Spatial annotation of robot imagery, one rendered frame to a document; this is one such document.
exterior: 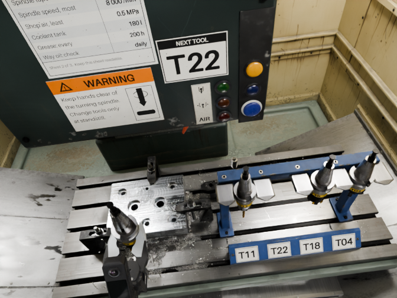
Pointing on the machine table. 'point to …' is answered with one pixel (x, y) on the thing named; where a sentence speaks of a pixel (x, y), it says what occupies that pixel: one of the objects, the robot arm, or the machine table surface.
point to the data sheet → (85, 34)
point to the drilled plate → (159, 226)
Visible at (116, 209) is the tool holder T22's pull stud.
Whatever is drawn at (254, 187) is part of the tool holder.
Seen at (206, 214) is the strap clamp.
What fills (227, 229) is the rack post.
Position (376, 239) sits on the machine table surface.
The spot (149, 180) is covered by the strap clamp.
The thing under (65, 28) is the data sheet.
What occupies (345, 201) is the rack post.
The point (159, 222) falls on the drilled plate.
